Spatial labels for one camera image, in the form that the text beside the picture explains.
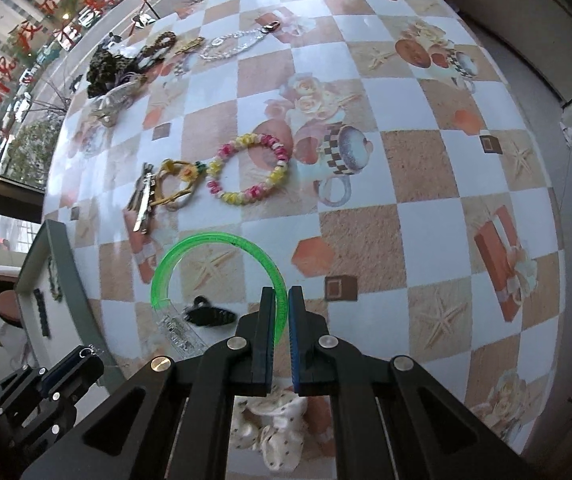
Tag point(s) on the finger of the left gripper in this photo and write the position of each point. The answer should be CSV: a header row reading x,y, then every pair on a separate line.
x,y
81,365

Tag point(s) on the grey-green shallow tray box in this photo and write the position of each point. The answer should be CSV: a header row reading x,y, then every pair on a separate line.
x,y
74,319

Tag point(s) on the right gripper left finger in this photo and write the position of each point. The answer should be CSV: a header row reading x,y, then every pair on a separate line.
x,y
254,372

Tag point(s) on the clear large claw clip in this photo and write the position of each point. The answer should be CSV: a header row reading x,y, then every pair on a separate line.
x,y
107,108

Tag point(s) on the black scalloped snap hair clip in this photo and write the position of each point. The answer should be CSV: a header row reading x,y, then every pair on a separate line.
x,y
41,304

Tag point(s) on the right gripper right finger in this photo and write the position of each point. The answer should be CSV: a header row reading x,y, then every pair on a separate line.
x,y
309,373

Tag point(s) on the dark crochet scrunchie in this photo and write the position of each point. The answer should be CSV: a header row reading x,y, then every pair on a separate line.
x,y
106,71

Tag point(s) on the small black claw clip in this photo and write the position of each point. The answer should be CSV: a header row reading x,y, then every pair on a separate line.
x,y
203,314

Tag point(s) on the checkered floral tablecloth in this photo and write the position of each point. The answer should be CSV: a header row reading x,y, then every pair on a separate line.
x,y
417,215

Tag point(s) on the white polka dot scrunchie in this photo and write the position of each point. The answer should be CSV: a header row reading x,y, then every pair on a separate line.
x,y
272,425

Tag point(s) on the orange soled black slipper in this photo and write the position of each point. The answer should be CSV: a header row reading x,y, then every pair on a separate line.
x,y
9,307

